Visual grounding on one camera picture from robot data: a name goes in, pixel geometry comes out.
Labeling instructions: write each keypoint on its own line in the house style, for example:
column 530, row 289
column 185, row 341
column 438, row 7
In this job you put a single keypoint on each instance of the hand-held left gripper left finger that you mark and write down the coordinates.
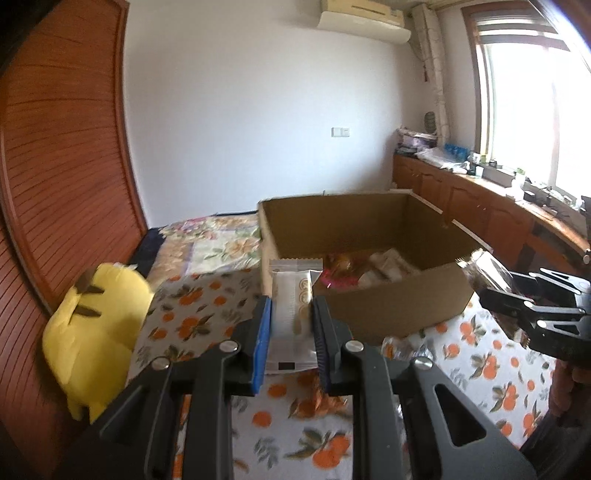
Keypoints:
column 261, row 350

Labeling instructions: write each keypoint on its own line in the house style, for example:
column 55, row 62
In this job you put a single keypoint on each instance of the wall air conditioner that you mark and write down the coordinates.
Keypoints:
column 364, row 18

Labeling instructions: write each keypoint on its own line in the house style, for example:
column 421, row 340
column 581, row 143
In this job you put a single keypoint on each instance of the person's right hand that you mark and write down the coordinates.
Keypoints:
column 570, row 392

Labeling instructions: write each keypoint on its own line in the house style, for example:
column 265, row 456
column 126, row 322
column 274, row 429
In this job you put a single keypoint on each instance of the yellow plush toy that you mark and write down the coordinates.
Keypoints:
column 92, row 332

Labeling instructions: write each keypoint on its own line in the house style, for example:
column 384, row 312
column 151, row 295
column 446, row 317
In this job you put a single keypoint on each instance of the brown cardboard box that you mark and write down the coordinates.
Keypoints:
column 383, row 314

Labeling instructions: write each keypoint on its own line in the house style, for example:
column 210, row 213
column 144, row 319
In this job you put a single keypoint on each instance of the pink snack packet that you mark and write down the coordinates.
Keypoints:
column 334, row 280

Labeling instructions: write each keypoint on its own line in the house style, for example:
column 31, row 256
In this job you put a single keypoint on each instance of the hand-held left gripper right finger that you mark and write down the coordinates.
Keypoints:
column 321, row 350

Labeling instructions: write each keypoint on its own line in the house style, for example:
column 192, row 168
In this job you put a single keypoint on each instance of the white gold print snack packet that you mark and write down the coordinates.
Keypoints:
column 291, row 314

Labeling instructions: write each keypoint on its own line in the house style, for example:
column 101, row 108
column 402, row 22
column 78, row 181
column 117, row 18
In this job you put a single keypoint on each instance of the wooden window cabinet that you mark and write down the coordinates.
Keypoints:
column 461, row 198

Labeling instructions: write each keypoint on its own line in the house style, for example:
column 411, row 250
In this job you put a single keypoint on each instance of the snack packets inside box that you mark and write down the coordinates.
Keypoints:
column 388, row 264

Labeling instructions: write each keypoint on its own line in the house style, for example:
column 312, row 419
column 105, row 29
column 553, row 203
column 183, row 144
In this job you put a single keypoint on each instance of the clear crumpled snack packet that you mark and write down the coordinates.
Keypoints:
column 404, row 347

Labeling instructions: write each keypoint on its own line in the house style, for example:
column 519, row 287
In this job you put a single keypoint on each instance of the pack of blue bottles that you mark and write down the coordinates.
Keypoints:
column 456, row 150

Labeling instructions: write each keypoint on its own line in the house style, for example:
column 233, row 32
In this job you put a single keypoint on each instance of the orange snack packet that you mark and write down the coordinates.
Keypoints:
column 344, row 264

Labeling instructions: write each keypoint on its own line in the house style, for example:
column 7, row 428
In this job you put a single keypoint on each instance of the navy blue blanket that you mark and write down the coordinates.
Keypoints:
column 147, row 249

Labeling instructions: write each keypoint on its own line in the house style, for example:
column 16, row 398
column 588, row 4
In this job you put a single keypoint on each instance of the white plastic bag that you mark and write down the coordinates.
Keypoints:
column 438, row 158

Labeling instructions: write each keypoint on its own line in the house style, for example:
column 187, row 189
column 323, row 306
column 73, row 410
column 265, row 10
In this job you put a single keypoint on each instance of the white wall switch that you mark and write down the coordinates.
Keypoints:
column 340, row 132

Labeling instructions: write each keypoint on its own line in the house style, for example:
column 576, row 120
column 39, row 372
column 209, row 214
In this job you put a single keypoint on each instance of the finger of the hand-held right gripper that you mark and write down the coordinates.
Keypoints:
column 503, row 301
column 563, row 284

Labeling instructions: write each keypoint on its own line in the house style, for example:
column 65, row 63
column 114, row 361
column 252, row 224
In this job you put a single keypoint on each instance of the orange fruit print tablecloth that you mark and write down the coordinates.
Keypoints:
column 286, row 445

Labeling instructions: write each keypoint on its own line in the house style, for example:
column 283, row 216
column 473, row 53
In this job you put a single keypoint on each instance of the pale patterned curtain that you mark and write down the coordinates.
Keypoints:
column 434, row 69

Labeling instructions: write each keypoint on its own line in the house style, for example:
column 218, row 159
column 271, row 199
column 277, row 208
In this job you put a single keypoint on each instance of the floral blanket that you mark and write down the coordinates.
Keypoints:
column 217, row 244

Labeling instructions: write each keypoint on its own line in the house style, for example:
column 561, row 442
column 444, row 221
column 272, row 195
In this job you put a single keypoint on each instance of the purple box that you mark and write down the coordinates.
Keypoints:
column 415, row 139

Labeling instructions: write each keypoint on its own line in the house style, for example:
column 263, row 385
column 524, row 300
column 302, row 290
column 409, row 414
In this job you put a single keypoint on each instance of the clear packet of brown snacks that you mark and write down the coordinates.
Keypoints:
column 480, row 272

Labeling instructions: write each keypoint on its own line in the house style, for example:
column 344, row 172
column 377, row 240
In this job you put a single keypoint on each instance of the window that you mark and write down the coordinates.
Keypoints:
column 531, row 101

